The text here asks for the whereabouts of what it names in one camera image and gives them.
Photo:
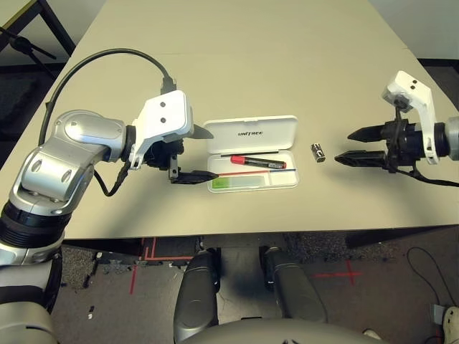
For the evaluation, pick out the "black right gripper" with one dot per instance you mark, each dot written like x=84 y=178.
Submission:
x=405 y=143

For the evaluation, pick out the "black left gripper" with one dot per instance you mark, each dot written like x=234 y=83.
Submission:
x=161 y=154

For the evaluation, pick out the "green card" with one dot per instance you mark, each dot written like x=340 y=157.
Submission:
x=229 y=182

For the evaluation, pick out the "small silver metal bit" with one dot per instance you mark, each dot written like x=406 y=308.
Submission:
x=318 y=152

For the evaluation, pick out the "white plastic pencil case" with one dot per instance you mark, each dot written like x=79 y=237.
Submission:
x=251 y=134

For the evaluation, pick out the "red and black marker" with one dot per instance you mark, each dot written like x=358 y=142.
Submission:
x=258 y=162

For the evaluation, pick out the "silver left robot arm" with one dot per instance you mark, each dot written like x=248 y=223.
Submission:
x=82 y=132

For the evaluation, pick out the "grey left robot leg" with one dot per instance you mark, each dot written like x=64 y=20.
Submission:
x=197 y=297

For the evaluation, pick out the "grey robot leg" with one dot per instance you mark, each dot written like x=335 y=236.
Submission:
x=297 y=290
x=197 y=297

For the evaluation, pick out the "grey right robot leg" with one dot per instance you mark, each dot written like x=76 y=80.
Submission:
x=297 y=290

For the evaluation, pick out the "grey floor power box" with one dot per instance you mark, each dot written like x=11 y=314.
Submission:
x=438 y=313

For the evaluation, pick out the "white bystander shoe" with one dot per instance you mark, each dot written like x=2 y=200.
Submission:
x=373 y=334

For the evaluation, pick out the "small white floor scrap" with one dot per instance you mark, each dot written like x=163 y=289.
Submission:
x=91 y=315

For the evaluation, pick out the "grey robot torso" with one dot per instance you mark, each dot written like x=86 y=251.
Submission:
x=279 y=335

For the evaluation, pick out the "black tripod stand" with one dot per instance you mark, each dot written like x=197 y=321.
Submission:
x=21 y=44

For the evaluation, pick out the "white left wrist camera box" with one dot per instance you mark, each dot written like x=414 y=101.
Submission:
x=165 y=114

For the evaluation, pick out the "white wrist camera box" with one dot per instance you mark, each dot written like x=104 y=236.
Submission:
x=165 y=114
x=409 y=87

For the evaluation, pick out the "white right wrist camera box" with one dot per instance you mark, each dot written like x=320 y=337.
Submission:
x=409 y=87

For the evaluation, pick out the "black metal table frame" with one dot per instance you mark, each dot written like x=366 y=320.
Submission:
x=57 y=25

